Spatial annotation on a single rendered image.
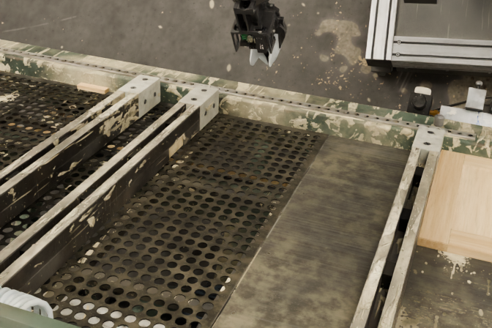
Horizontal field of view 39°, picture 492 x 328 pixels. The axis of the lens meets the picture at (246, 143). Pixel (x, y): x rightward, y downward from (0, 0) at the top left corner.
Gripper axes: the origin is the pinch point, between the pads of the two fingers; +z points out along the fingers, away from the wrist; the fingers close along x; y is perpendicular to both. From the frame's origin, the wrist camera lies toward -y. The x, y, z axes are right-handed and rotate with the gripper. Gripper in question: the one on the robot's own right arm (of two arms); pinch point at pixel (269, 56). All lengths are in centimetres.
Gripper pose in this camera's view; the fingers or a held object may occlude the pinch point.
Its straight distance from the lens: 139.7
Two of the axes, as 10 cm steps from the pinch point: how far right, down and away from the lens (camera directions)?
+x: 9.6, 0.9, -2.8
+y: -2.4, 8.0, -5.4
